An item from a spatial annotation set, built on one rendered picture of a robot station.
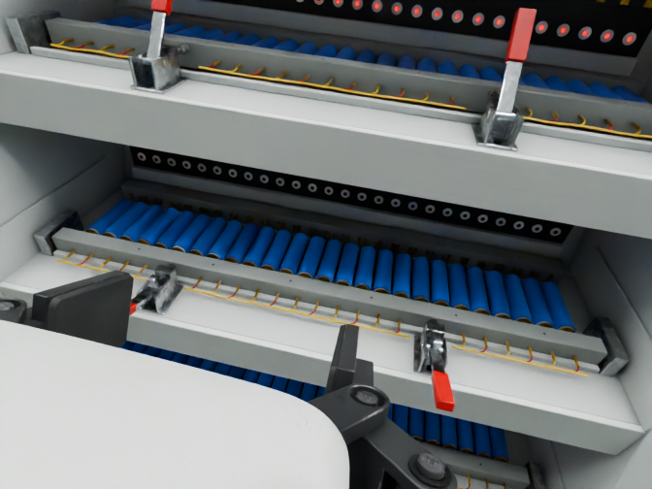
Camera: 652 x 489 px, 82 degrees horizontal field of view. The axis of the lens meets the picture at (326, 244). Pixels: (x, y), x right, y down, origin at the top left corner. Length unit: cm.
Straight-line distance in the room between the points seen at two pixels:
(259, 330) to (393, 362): 13
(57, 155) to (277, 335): 32
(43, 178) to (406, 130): 38
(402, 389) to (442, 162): 20
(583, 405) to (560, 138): 23
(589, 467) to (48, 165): 64
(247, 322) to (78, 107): 23
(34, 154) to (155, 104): 19
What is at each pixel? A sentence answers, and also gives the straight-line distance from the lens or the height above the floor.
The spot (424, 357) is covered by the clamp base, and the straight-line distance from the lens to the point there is 35.
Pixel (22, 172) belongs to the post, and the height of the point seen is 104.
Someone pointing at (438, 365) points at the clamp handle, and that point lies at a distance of 34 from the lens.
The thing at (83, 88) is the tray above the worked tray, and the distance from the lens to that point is 37.
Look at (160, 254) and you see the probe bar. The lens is 42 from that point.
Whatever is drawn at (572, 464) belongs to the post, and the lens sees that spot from 53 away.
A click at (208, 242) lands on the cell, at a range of 44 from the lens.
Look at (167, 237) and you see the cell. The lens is 45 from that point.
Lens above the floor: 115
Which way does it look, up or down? 20 degrees down
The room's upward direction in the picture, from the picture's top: 9 degrees clockwise
